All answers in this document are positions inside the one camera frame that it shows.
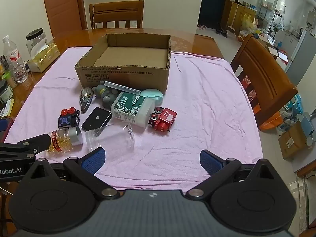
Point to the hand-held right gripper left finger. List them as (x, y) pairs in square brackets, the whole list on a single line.
[(95, 161)]

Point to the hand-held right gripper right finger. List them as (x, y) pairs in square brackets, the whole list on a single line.
[(211, 161)]

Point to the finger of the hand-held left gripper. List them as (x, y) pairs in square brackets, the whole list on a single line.
[(37, 142), (5, 126)]

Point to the gold capsule bottle silver cap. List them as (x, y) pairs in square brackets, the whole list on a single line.
[(64, 138)]

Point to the clear plastic jar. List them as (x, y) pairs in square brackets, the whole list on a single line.
[(111, 138)]

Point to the blue black toy train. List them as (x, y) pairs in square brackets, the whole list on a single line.
[(66, 121)]

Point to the red toy train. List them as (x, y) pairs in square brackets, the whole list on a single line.
[(165, 119)]

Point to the silver correction tape dispenser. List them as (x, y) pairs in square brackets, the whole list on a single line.
[(86, 98)]

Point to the white bottle green label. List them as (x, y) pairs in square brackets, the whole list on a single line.
[(130, 108)]

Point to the dark jar black lid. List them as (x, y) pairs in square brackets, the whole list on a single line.
[(5, 91)]

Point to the black square plate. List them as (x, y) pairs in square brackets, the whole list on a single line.
[(96, 118)]

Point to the green capped bottle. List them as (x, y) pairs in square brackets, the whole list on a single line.
[(5, 75)]

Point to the pink towel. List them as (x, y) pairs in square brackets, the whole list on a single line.
[(202, 98)]

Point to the grey green toy figure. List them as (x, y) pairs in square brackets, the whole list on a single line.
[(105, 98)]

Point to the clear water bottle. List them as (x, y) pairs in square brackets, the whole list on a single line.
[(16, 61)]

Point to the orange bag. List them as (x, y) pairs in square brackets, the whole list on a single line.
[(270, 123)]

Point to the gold tissue pack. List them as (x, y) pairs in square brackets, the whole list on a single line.
[(43, 59)]

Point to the clear rectangular case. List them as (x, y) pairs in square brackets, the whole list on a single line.
[(118, 87)]

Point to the closed cardboard box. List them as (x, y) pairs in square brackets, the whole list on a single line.
[(292, 140)]

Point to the clear jar black lid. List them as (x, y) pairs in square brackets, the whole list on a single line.
[(34, 39)]

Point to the wooden chair grooved back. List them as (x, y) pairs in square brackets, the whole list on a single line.
[(264, 79)]

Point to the open cardboard floor box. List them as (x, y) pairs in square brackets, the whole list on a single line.
[(270, 49)]

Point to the pair of dark slippers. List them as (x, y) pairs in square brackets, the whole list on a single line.
[(221, 32)]

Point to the brown wooden door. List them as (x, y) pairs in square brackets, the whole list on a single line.
[(61, 7)]

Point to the pair of light slippers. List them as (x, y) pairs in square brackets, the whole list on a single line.
[(201, 27)]

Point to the grey refrigerator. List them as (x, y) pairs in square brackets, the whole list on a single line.
[(302, 56)]

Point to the yellow plastic bag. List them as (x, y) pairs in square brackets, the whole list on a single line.
[(246, 22)]

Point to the wooden cabinet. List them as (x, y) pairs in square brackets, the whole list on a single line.
[(240, 12)]

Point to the wooden chair slatted back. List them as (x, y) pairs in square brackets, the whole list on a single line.
[(116, 9)]

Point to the metal shelf rack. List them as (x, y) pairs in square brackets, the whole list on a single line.
[(267, 2)]

